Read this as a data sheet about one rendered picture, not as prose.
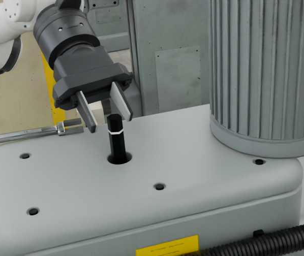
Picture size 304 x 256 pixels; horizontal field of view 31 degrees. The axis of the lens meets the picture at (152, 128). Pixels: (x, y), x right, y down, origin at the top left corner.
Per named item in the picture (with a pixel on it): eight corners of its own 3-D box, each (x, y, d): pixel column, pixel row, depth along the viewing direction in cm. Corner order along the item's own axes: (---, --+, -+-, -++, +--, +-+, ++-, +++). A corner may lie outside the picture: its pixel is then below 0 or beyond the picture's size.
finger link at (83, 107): (96, 134, 79) (79, 102, 82) (98, 122, 76) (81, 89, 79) (86, 137, 78) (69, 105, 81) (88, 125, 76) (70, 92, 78)
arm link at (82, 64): (127, 100, 88) (97, 48, 93) (137, 62, 80) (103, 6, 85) (54, 122, 83) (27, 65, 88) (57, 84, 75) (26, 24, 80)
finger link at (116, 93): (129, 112, 78) (111, 81, 81) (126, 124, 81) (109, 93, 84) (139, 109, 79) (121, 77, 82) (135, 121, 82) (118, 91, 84)
